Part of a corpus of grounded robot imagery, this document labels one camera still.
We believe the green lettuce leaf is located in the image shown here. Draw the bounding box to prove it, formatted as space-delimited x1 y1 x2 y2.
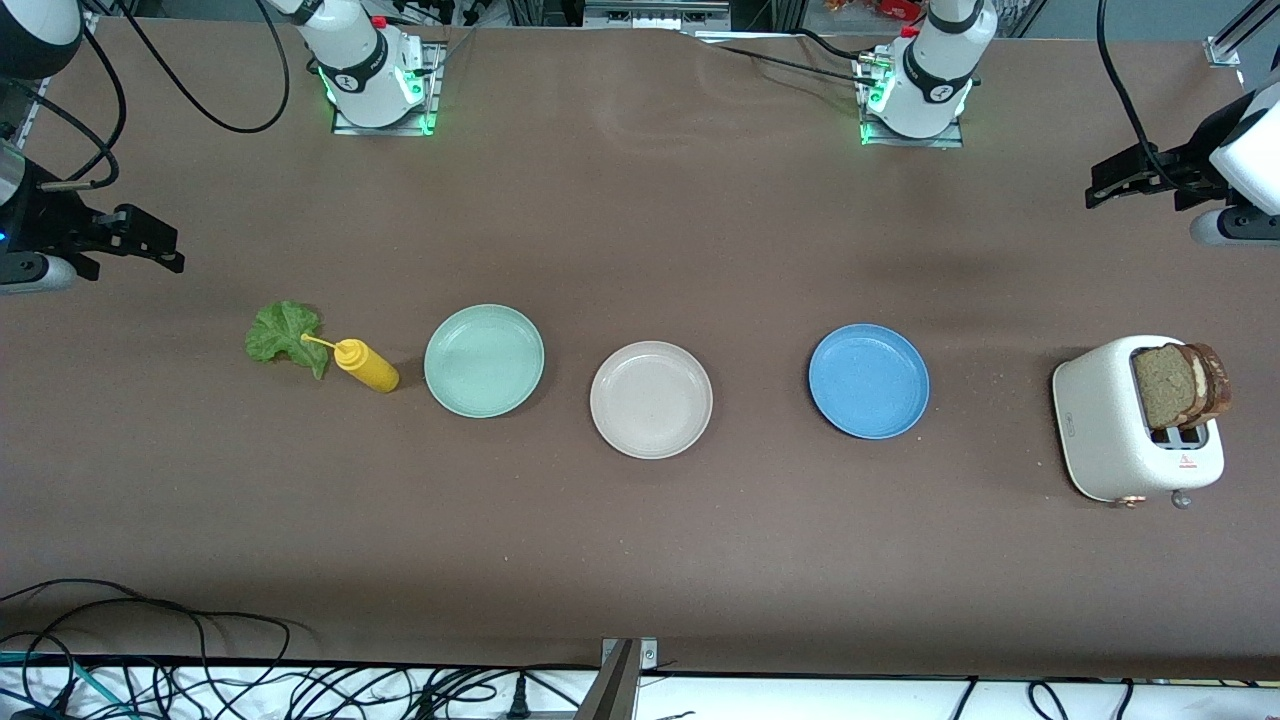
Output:
245 300 329 381

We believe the brown bread slice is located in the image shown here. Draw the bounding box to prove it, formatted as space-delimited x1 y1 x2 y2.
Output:
1132 345 1206 431
1185 343 1233 426

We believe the blue plate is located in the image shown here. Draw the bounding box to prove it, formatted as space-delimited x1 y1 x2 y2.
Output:
808 323 931 440

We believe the mint green plate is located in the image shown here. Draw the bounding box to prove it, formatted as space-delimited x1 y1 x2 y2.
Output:
424 304 546 419

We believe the beige plate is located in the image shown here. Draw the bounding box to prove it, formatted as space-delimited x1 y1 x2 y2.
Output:
590 341 714 460

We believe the yellow mustard squeeze bottle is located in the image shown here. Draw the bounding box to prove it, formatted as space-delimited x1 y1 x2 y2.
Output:
300 333 401 394

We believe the white toaster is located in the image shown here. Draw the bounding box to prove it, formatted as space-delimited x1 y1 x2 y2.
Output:
1052 335 1226 509

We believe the red box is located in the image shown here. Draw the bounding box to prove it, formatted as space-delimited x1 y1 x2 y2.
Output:
828 0 923 21

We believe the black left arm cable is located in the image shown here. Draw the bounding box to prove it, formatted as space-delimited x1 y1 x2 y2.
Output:
1096 0 1206 193

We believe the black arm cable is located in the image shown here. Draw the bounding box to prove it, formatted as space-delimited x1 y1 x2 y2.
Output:
38 25 128 191
115 0 292 135
1096 0 1206 193

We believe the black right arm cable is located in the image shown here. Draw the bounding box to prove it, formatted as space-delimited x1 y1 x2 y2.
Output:
115 0 292 135
38 25 128 191

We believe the aluminium profile post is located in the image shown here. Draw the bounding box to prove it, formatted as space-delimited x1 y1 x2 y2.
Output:
1205 0 1280 69

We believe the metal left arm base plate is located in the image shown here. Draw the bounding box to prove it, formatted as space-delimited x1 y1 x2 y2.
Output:
858 50 966 149

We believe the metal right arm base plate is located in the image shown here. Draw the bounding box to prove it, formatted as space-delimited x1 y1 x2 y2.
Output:
332 40 446 136

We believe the thin black cable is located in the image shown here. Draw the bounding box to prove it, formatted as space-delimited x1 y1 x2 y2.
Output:
700 44 879 89

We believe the black looped cable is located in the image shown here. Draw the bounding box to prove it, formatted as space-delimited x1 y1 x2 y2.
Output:
0 578 293 701

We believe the aluminium frame rail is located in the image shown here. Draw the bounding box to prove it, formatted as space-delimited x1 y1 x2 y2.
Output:
505 0 801 31

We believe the white cable tray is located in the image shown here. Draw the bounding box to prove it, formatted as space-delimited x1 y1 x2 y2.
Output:
0 662 1280 720

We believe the grey metal bracket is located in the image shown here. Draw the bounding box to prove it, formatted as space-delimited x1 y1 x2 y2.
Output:
575 637 661 720

